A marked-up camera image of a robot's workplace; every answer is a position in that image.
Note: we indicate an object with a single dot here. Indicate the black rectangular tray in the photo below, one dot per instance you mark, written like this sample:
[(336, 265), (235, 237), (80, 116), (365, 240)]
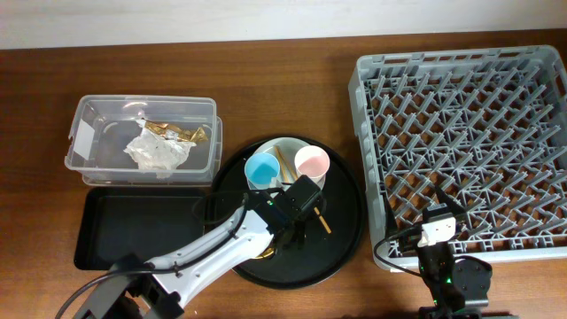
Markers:
[(146, 222)]

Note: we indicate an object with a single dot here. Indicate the yellow bowl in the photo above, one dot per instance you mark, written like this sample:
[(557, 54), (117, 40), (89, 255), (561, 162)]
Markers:
[(267, 254)]

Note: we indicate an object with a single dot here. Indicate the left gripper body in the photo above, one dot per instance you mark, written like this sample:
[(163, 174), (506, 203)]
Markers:
[(302, 221)]

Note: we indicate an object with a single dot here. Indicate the pink cup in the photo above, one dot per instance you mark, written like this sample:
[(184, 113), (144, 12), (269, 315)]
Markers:
[(313, 162)]

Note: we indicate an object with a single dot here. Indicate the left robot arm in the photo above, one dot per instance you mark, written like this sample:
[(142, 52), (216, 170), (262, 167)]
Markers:
[(170, 281)]

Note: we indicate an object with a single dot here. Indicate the round black serving tray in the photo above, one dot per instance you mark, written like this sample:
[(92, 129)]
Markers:
[(322, 254)]

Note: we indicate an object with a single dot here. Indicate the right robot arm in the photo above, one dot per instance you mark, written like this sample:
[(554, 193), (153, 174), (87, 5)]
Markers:
[(458, 284)]

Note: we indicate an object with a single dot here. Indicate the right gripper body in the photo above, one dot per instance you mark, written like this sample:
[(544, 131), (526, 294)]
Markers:
[(459, 219)]

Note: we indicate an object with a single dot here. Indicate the clear plastic waste bin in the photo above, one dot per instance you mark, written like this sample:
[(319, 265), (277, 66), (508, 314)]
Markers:
[(104, 125)]

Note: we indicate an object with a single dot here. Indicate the white round plate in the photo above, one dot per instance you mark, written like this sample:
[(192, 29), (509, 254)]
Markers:
[(288, 147)]

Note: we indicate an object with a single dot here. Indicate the grey dishwasher rack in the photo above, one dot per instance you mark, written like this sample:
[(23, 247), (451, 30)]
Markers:
[(488, 126)]

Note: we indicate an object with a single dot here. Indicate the white tissue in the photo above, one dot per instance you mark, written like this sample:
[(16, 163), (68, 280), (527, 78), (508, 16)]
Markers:
[(153, 152)]

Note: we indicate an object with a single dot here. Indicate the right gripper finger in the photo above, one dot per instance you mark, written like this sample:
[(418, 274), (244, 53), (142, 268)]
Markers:
[(443, 198), (391, 227)]

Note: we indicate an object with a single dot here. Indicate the light blue cup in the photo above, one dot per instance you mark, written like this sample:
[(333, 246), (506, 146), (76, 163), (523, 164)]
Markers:
[(262, 170)]

